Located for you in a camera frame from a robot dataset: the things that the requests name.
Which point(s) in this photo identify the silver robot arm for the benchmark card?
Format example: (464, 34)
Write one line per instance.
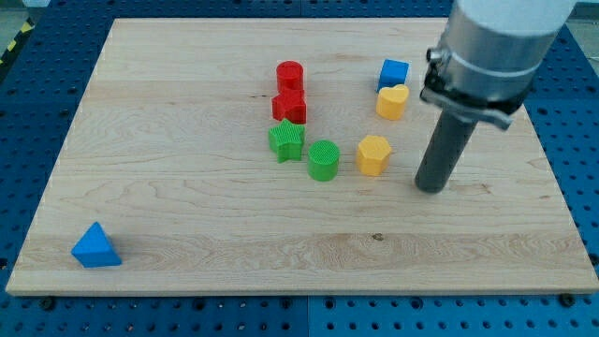
(483, 65)

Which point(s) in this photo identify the yellow hexagon block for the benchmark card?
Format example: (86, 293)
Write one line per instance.
(373, 154)

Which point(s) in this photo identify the light wooden board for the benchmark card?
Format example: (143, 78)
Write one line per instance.
(169, 152)

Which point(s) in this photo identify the green cylinder block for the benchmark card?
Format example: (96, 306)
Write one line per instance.
(323, 160)

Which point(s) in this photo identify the green star block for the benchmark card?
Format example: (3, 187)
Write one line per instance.
(286, 140)

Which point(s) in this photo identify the red star block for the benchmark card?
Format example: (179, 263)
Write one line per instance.
(290, 105)

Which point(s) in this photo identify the red cylinder block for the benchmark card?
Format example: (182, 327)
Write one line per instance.
(289, 75)

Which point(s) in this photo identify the yellow heart block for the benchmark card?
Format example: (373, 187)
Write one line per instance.
(391, 101)

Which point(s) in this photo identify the blue cube block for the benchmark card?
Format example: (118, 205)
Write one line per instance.
(392, 73)

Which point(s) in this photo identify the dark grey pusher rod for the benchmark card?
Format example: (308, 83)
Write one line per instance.
(448, 140)

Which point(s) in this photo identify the blue triangle block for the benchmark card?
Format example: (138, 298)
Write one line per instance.
(94, 249)

